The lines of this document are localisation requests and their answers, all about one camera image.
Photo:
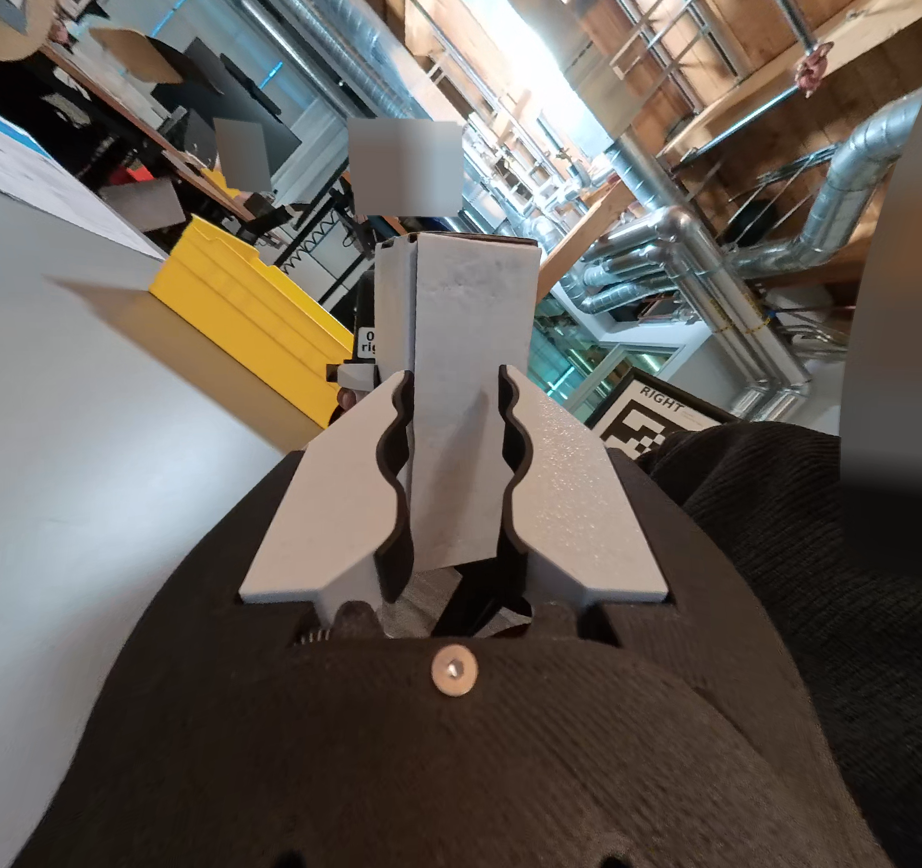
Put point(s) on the white cardboard box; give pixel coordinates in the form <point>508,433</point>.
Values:
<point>461,378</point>

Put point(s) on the silver spiral ventilation duct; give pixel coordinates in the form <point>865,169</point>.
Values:
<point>324,18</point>

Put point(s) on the wooden post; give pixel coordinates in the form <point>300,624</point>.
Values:
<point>583,234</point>

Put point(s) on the yellow plastic bin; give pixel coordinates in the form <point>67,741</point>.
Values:
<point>238,306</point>

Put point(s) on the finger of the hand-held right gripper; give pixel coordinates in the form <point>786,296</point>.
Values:
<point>356,376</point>

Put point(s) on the person's right hand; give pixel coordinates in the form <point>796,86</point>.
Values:
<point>349,399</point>

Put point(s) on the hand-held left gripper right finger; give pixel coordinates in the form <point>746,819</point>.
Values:
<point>590,522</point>

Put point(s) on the red valve wheel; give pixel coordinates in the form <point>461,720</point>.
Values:
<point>814,69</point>

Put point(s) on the person's black sweater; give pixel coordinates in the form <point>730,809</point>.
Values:
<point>792,558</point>

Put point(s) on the silver insulated pipes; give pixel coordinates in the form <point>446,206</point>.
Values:
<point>691,270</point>

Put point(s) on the brown cardboard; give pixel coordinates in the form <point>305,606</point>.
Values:
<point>137,54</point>

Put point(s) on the white paper sheet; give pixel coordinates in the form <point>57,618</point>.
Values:
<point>43,191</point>

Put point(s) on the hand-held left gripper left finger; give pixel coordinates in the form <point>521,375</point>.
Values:
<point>324,522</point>

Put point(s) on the framed black-white marker poster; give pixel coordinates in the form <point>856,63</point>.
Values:
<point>648,414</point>

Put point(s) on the grey cardboard sheet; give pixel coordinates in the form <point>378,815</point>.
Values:
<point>144,205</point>

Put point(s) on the black monitor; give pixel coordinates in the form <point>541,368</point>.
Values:
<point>238,90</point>

